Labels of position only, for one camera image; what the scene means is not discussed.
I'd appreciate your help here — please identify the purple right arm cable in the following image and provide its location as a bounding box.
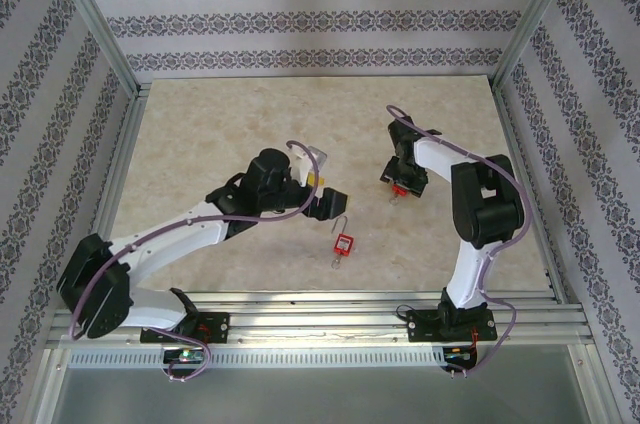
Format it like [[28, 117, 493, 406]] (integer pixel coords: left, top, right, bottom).
[[387, 103, 534, 378]]

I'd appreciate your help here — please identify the grey metal panel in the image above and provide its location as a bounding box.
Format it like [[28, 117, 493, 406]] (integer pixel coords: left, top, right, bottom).
[[49, 366, 594, 424]]

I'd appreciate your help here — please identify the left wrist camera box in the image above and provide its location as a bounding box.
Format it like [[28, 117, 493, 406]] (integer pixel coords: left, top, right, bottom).
[[289, 143, 331, 188]]

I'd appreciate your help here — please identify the ribbed aluminium base rail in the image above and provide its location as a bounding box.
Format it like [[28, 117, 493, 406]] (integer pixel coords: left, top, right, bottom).
[[47, 291, 594, 350]]

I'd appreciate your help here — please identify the slotted grey cable duct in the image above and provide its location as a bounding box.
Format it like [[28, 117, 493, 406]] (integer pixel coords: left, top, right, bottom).
[[67, 347, 446, 368]]

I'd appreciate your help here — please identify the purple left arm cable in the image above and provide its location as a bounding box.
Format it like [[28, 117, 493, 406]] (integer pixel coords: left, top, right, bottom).
[[68, 140, 321, 385]]

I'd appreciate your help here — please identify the aluminium side rail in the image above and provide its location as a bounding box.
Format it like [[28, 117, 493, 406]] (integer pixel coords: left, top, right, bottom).
[[492, 85, 569, 303], [84, 82, 151, 265]]

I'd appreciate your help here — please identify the aluminium frame bar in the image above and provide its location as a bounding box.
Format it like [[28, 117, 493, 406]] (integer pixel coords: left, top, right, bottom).
[[568, 343, 609, 424], [27, 347, 71, 424]]

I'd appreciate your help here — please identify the aluminium frame post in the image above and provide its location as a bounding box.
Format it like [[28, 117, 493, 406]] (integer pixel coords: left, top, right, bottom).
[[42, 0, 144, 98], [489, 0, 591, 90]]

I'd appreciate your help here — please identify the small circuit board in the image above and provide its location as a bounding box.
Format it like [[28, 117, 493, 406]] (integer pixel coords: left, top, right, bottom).
[[163, 349, 205, 364], [443, 346, 479, 363]]

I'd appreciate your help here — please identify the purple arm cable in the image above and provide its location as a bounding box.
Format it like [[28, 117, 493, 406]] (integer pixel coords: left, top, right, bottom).
[[68, 140, 321, 385], [387, 103, 534, 378]]

